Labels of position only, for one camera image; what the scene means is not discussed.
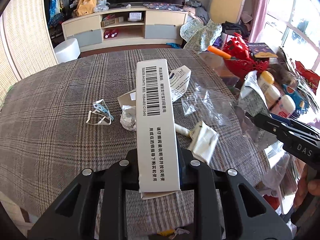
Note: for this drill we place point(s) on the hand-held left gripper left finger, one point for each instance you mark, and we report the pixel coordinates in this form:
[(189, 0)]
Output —
[(131, 161)]

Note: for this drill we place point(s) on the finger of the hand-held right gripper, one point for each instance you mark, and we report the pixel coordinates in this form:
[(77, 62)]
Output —
[(271, 127), (281, 119)]

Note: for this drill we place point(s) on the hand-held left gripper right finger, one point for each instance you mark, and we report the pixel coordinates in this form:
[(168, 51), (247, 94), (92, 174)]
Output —
[(183, 170)]

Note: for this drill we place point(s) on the printed paper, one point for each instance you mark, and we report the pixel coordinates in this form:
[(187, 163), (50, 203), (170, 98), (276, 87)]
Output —
[(251, 100)]

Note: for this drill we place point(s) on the long white barcode box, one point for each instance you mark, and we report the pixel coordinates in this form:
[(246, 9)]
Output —
[(156, 130)]

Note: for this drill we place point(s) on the person's right hand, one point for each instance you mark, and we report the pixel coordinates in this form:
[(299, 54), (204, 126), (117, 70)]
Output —
[(306, 187)]

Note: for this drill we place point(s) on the white bottle pink label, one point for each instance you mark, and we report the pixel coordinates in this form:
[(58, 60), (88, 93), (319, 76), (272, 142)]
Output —
[(285, 106)]

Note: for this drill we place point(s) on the small white bottle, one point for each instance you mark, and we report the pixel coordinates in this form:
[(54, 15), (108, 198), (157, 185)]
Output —
[(272, 95)]

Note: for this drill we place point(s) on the blue snack packet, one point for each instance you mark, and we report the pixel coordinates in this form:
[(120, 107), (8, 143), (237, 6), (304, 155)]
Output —
[(297, 97)]

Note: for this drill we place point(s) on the folded white wrapper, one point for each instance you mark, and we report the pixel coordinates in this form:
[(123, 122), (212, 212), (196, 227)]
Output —
[(203, 142)]

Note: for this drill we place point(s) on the white plastic bag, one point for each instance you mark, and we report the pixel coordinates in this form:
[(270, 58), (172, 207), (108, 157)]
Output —
[(273, 172)]

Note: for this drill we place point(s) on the small white rolled paper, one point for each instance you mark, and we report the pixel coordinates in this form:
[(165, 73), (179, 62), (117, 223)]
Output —
[(182, 129)]

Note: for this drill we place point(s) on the crumpled white paper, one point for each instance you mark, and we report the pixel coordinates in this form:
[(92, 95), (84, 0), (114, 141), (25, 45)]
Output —
[(128, 118)]

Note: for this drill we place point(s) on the white bottle yellow cap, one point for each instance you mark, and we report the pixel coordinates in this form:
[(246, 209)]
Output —
[(266, 78)]

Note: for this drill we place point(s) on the red snack bag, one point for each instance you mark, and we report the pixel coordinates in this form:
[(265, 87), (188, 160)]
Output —
[(310, 76)]

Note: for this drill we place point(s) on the blue white torn packaging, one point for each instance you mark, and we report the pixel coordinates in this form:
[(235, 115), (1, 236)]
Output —
[(100, 110)]

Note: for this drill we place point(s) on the brown cardboard piece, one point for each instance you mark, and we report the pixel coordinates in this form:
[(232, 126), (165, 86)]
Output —
[(127, 98)]

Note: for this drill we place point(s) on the clear plastic bag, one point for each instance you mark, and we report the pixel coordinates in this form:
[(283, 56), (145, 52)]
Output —
[(207, 103)]

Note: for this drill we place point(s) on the dark blue book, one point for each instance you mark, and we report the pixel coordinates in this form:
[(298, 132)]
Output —
[(262, 50)]

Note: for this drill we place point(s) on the grey plaid tablecloth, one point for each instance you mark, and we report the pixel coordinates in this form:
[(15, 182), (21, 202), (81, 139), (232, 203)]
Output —
[(62, 130)]

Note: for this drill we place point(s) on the red plastic basket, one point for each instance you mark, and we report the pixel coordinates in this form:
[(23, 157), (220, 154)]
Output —
[(237, 55)]

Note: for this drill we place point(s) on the printed white leaflet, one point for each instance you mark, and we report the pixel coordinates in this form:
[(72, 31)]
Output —
[(180, 82)]

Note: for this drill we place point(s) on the black clothes pile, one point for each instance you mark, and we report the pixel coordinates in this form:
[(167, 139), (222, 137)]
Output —
[(235, 28)]

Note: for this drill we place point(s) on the window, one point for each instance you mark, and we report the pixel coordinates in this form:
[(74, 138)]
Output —
[(295, 12)]

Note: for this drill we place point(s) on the pink curtain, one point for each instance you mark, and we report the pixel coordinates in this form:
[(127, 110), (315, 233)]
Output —
[(257, 7)]

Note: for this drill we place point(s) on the floral patterned cloth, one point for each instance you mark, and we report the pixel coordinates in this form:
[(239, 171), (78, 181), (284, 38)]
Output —
[(201, 33)]

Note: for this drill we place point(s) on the white round stool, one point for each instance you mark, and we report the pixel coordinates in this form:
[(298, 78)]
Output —
[(67, 50)]

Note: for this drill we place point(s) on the covered standing air conditioner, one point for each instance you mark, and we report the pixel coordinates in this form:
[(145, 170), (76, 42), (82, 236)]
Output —
[(227, 2)]

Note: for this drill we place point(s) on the pair of red shoes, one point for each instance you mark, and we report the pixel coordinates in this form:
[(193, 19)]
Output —
[(110, 34)]

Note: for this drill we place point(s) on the pile of grey clothes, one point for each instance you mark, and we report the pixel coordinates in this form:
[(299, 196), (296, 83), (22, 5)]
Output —
[(197, 11)]

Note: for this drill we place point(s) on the small cardboard box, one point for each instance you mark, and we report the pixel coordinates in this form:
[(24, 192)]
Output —
[(112, 22)]

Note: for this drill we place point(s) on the cream and grey TV cabinet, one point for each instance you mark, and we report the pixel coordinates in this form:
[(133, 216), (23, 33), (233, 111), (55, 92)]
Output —
[(82, 27)]

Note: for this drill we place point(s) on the small white device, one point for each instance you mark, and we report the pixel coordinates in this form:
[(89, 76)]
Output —
[(135, 16)]

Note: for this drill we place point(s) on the dark patterned cloth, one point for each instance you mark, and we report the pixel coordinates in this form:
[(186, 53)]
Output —
[(165, 6)]

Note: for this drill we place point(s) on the yellow plush bag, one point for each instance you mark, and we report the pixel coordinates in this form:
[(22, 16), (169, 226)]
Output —
[(86, 5)]

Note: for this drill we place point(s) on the bamboo folding screen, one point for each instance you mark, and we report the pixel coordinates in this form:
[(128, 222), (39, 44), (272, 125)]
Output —
[(27, 30)]

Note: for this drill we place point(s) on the blue patterned hanging bag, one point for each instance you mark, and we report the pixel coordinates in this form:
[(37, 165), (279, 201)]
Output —
[(54, 7)]

